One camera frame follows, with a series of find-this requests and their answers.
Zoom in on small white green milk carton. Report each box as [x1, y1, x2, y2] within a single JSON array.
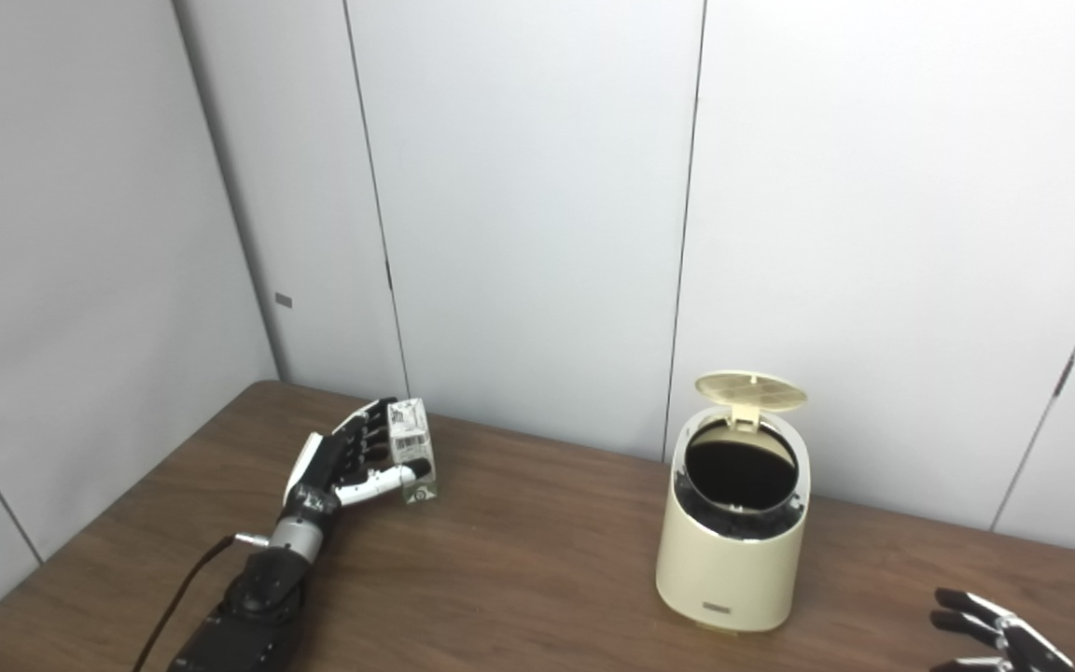
[[386, 398, 439, 506]]

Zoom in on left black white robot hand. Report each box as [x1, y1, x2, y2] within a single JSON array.
[[282, 398, 434, 522]]

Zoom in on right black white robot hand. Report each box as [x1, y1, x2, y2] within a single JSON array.
[[929, 587, 1075, 672]]

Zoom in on cream round bin lid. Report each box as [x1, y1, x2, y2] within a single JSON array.
[[693, 371, 808, 430]]

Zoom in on cream-colored trash bin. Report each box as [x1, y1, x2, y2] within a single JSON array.
[[655, 406, 812, 633]]

